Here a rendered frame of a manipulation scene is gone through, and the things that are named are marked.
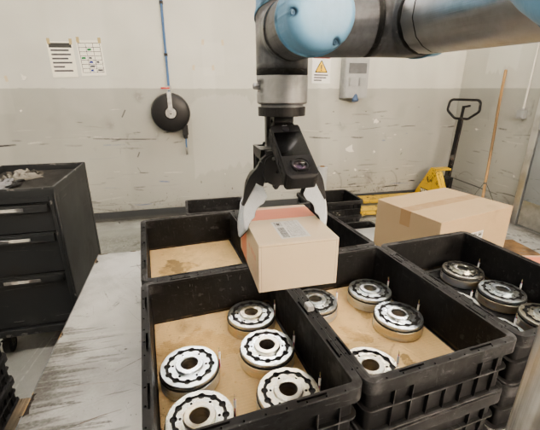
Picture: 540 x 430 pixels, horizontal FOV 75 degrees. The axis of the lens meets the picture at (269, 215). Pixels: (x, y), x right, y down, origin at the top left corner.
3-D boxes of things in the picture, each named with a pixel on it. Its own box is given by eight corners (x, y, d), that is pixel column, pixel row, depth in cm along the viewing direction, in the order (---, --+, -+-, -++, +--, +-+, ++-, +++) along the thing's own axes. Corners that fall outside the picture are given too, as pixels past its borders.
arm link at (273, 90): (315, 74, 49) (258, 74, 47) (314, 109, 50) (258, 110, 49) (299, 77, 56) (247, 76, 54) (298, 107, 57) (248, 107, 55)
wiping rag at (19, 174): (37, 182, 183) (35, 175, 182) (-12, 184, 178) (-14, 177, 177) (54, 170, 209) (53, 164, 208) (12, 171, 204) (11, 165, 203)
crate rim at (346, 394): (366, 399, 50) (368, 386, 49) (144, 470, 41) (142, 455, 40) (272, 270, 86) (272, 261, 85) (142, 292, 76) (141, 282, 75)
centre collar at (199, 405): (220, 426, 51) (219, 422, 51) (186, 438, 49) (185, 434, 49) (211, 399, 55) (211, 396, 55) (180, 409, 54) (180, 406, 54)
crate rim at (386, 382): (519, 351, 59) (522, 339, 59) (366, 399, 50) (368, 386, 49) (377, 252, 95) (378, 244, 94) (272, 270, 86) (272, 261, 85)
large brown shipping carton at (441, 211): (432, 276, 124) (441, 223, 117) (373, 244, 149) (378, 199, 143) (502, 252, 141) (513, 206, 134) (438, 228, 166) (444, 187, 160)
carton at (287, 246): (336, 282, 53) (339, 237, 51) (258, 293, 51) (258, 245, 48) (302, 241, 68) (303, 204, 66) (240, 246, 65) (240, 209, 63)
